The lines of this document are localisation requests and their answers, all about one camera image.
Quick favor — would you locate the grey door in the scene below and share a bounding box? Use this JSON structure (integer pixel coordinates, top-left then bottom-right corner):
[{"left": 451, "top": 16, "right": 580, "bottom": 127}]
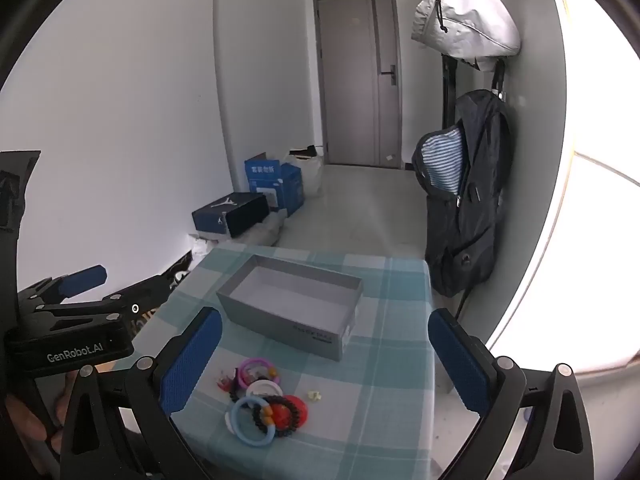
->
[{"left": 313, "top": 0, "right": 403, "bottom": 171}]

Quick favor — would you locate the blue carton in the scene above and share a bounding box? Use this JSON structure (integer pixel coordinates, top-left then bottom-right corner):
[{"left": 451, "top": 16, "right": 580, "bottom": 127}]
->
[{"left": 244, "top": 152, "right": 304, "bottom": 218}]

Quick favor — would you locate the white plastic bag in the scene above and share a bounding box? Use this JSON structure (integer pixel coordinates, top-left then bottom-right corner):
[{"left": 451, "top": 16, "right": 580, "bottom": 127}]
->
[{"left": 280, "top": 152, "right": 325, "bottom": 196}]

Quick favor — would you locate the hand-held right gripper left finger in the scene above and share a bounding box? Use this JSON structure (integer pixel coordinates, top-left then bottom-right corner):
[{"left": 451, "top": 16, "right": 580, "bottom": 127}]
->
[{"left": 60, "top": 306, "right": 223, "bottom": 480}]

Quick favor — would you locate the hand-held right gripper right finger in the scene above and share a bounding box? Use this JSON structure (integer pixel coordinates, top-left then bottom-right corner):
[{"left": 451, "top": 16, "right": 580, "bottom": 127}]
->
[{"left": 427, "top": 308, "right": 596, "bottom": 480}]

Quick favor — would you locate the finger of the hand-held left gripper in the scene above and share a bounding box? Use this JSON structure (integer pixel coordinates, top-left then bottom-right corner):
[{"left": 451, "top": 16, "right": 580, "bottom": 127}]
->
[
  {"left": 17, "top": 265, "right": 108, "bottom": 311},
  {"left": 35, "top": 274, "right": 176, "bottom": 329}
]

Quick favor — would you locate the bright window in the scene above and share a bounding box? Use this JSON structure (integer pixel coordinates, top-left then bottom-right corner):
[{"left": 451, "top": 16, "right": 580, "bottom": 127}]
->
[{"left": 487, "top": 0, "right": 640, "bottom": 376}]

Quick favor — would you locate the grey cardboard box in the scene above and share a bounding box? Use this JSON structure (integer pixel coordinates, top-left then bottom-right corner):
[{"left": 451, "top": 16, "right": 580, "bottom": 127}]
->
[{"left": 216, "top": 254, "right": 364, "bottom": 362}]

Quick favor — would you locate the dark blue shoe box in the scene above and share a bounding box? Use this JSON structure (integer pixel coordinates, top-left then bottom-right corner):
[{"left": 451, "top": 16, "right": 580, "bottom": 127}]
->
[{"left": 191, "top": 192, "right": 271, "bottom": 239}]

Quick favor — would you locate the white hanging bag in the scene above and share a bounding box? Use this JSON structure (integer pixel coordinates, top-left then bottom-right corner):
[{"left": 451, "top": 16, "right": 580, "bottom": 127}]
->
[{"left": 411, "top": 0, "right": 522, "bottom": 58}]

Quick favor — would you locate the black framed panel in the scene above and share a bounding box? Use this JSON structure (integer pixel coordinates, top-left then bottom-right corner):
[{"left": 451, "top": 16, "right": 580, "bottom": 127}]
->
[{"left": 441, "top": 55, "right": 458, "bottom": 131}]

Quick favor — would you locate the white round ring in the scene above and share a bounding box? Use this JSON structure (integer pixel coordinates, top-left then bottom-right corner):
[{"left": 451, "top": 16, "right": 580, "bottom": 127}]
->
[{"left": 245, "top": 379, "right": 283, "bottom": 403}]

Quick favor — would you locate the pink ring bracelet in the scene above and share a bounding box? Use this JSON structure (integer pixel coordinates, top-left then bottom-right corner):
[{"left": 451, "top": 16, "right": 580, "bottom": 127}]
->
[{"left": 237, "top": 357, "right": 275, "bottom": 390}]

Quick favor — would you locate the black beaded bracelet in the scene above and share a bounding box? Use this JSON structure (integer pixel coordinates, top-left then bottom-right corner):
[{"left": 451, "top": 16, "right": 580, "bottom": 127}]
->
[{"left": 252, "top": 396, "right": 281, "bottom": 433}]

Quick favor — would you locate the person's left hand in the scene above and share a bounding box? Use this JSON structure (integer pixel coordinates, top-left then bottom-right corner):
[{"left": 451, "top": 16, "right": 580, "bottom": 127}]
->
[{"left": 1, "top": 367, "right": 83, "bottom": 443}]

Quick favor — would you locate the black jacket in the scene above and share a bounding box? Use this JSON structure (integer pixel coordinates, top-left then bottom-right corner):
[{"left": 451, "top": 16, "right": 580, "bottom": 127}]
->
[{"left": 412, "top": 89, "right": 512, "bottom": 298}]

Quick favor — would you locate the black spiral hair tie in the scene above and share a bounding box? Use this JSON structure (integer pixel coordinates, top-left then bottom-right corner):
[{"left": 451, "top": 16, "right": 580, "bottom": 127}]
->
[{"left": 265, "top": 396, "right": 303, "bottom": 438}]

